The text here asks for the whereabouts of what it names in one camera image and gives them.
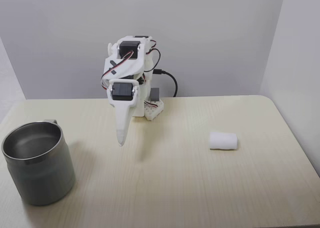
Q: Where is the white dressing roll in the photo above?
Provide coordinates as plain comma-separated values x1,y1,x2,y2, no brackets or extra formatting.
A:
208,131,239,151

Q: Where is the stainless steel cup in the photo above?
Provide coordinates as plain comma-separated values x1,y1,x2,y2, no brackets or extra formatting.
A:
1,119,76,206

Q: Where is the grey clamp block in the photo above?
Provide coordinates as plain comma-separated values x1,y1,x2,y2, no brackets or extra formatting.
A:
150,87,161,102

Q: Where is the black usb cable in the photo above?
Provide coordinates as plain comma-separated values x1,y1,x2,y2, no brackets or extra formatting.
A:
153,68,179,98

